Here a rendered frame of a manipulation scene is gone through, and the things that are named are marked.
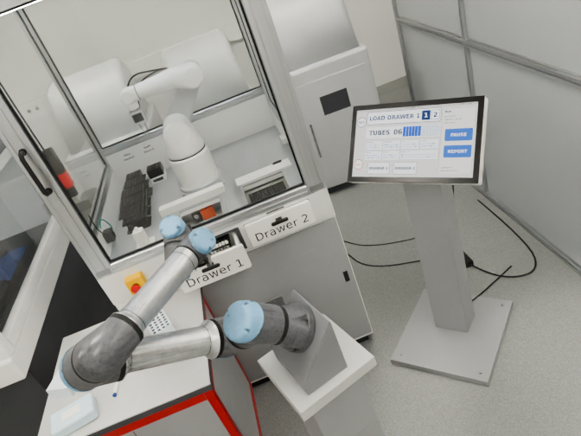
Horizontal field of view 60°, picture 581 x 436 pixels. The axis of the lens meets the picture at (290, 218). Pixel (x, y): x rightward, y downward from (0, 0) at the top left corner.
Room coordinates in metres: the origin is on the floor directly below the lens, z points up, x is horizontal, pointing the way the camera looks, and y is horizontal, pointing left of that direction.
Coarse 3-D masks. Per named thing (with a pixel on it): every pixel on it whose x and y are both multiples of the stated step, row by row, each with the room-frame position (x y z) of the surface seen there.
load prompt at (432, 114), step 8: (368, 112) 1.86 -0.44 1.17; (376, 112) 1.84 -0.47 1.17; (384, 112) 1.82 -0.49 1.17; (392, 112) 1.79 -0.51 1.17; (400, 112) 1.77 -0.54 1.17; (408, 112) 1.75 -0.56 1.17; (416, 112) 1.72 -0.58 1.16; (424, 112) 1.70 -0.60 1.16; (432, 112) 1.68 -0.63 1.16; (440, 112) 1.66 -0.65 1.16; (368, 120) 1.85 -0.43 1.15; (376, 120) 1.82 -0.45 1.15; (384, 120) 1.80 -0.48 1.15; (392, 120) 1.78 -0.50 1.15; (400, 120) 1.75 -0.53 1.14; (408, 120) 1.73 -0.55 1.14; (416, 120) 1.71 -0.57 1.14; (424, 120) 1.69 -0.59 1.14; (432, 120) 1.66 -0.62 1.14; (440, 120) 1.64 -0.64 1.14
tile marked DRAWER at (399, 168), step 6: (396, 162) 1.68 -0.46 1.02; (402, 162) 1.66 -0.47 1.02; (408, 162) 1.65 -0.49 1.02; (414, 162) 1.63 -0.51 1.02; (396, 168) 1.67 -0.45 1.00; (402, 168) 1.65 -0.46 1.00; (408, 168) 1.63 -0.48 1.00; (414, 168) 1.62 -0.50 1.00; (396, 174) 1.65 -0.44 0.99; (402, 174) 1.64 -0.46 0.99; (408, 174) 1.62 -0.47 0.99; (414, 174) 1.61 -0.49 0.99
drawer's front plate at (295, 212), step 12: (300, 204) 1.81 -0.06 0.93; (276, 216) 1.80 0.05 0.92; (288, 216) 1.80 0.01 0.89; (300, 216) 1.81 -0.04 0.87; (312, 216) 1.81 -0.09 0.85; (252, 228) 1.80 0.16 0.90; (264, 228) 1.80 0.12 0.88; (276, 228) 1.80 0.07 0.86; (288, 228) 1.80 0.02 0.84; (252, 240) 1.80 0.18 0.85; (264, 240) 1.80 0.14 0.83
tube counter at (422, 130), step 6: (396, 126) 1.75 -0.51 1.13; (402, 126) 1.73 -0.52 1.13; (408, 126) 1.72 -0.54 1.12; (414, 126) 1.70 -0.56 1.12; (420, 126) 1.68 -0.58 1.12; (426, 126) 1.67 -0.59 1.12; (432, 126) 1.65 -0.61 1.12; (438, 126) 1.64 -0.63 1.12; (396, 132) 1.74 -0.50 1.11; (402, 132) 1.72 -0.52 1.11; (408, 132) 1.71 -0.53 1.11; (414, 132) 1.69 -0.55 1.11; (420, 132) 1.67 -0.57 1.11; (426, 132) 1.66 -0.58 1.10; (432, 132) 1.64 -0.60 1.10; (438, 132) 1.62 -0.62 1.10
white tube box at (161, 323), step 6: (162, 312) 1.62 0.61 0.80; (156, 318) 1.60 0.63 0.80; (162, 318) 1.59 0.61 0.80; (168, 318) 1.57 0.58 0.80; (150, 324) 1.58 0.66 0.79; (156, 324) 1.57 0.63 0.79; (162, 324) 1.56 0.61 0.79; (168, 324) 1.55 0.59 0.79; (150, 330) 1.54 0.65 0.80; (156, 330) 1.53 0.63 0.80; (162, 330) 1.52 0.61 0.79; (168, 330) 1.52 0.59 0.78
